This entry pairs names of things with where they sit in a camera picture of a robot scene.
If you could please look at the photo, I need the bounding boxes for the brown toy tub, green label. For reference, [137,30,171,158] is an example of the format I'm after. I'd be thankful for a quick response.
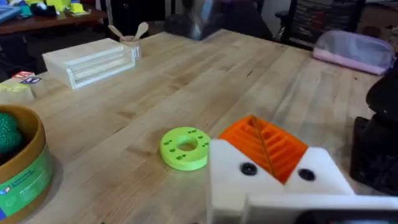
[0,104,54,224]

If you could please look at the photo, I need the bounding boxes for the wooden spoon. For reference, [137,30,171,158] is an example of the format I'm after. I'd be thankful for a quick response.
[107,24,127,42]
[132,21,150,41]

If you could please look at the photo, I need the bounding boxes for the left gripper white and orange left finger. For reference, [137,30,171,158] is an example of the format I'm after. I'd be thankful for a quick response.
[207,115,285,224]

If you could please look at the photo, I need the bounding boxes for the green disc with holes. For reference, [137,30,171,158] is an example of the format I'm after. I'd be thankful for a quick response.
[159,126,212,172]

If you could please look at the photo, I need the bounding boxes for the toy blocks on boards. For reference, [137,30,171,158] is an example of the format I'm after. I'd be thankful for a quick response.
[0,0,91,24]

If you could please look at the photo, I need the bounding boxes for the wooden blocks with coloured labels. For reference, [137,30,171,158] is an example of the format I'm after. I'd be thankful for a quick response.
[0,70,42,105]

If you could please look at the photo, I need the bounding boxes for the dark brown side table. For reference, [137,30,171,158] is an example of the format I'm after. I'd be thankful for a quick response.
[0,8,109,35]

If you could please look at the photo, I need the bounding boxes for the small cup for wooden spoons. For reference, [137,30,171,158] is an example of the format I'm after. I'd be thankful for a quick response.
[119,35,143,62]

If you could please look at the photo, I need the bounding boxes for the left gripper white and orange right finger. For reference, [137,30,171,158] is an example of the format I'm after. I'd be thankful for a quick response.
[252,115,356,196]

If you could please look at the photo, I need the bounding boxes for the pink and lilac zip bag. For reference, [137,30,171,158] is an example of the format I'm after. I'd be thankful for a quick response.
[312,29,396,77]

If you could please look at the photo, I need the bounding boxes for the black shelf rack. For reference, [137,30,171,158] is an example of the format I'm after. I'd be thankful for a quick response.
[287,0,367,49]

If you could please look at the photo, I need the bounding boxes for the pale wooden slotted box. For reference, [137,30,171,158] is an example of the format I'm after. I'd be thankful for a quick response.
[41,37,137,90]

